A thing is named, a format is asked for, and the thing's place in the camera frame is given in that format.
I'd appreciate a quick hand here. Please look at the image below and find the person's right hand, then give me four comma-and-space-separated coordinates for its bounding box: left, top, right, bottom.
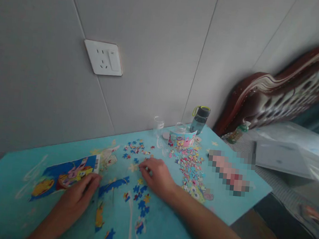
136, 156, 181, 198

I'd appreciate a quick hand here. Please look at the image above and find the person's left hand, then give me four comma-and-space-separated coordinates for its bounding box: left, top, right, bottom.
56, 170, 103, 221

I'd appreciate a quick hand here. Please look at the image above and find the pile of blue puzzle pieces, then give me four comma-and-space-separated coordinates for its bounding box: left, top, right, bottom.
121, 137, 157, 164

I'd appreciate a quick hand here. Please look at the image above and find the assembled blue puzzle strip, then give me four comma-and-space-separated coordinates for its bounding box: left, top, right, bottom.
98, 173, 130, 202

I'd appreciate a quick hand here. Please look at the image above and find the group of blue yellow pieces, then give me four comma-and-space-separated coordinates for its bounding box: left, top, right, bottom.
121, 177, 155, 218

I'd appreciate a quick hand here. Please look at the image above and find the cartoon puzzle picture sheet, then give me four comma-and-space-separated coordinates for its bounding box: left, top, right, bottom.
28, 149, 102, 208

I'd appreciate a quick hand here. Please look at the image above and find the clear plastic tube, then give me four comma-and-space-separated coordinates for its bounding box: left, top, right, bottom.
151, 115, 166, 139

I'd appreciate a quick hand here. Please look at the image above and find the pile of colourful puzzle pieces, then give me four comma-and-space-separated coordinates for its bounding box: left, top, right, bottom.
165, 144, 211, 192

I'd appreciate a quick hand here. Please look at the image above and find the clear jar with cartoon label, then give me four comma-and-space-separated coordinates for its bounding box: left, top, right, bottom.
167, 121, 198, 151

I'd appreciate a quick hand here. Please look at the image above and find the assembled cartoon puzzle section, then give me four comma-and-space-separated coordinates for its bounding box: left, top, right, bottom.
181, 180, 216, 205

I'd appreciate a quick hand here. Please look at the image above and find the grey water bottle green loop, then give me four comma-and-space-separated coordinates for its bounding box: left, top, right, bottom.
189, 104, 213, 136

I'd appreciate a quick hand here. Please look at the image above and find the teal cartoon printed table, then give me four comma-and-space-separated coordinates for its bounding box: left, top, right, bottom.
0, 106, 278, 239

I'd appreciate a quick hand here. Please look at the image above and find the green drink bottle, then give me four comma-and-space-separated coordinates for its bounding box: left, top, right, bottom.
225, 119, 252, 146

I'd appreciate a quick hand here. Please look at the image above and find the flat grey box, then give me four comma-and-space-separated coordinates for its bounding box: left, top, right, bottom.
252, 139, 319, 180

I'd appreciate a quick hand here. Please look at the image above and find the bed with plastic cover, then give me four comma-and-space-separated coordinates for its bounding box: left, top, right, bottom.
212, 115, 319, 239

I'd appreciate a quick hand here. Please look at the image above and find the dark red padded headboard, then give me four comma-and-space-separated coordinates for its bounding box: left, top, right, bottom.
212, 29, 319, 146

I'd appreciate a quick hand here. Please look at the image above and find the colourful packet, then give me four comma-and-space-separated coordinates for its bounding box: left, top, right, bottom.
296, 203, 319, 226

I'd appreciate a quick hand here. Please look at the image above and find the white wall socket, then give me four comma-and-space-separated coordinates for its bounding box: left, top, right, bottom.
81, 38, 126, 77

